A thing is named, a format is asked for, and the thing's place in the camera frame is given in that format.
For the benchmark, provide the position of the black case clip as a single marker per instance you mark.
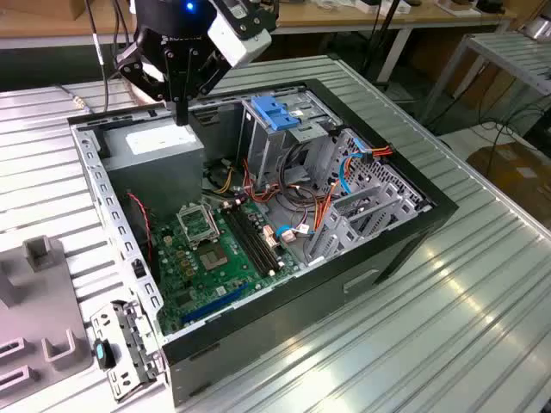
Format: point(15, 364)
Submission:
point(138, 267)

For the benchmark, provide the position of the black case fan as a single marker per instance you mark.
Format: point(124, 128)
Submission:
point(140, 241)

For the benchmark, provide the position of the blue drive latch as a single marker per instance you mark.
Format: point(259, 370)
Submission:
point(271, 114)

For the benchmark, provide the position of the black open PC case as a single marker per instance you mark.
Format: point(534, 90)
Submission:
point(301, 310)

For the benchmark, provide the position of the grey disk bay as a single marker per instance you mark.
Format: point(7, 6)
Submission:
point(344, 223)

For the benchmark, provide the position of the grey optical drive cage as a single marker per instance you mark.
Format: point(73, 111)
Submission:
point(267, 150)

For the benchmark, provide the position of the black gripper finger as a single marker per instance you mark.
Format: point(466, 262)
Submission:
point(142, 71)
point(211, 69)

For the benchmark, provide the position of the blue expansion slot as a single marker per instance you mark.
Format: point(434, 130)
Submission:
point(215, 303)

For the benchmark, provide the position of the green motherboard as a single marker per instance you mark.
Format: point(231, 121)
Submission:
point(224, 279)

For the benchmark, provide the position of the flat brown cardboard box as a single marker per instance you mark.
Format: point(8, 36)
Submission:
point(516, 172)

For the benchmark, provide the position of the silver card bracket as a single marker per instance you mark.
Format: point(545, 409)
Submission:
point(129, 344)

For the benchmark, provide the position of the grey power supply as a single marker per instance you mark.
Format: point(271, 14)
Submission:
point(155, 185)

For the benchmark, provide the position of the grey parts rack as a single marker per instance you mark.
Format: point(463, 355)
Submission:
point(39, 310)

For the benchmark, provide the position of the blue and black latch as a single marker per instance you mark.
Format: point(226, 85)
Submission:
point(103, 355)

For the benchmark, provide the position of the black RAM slot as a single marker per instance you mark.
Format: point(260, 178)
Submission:
point(244, 241)
point(255, 241)
point(261, 241)
point(250, 241)

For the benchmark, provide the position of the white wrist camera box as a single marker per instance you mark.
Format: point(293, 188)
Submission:
point(239, 43)

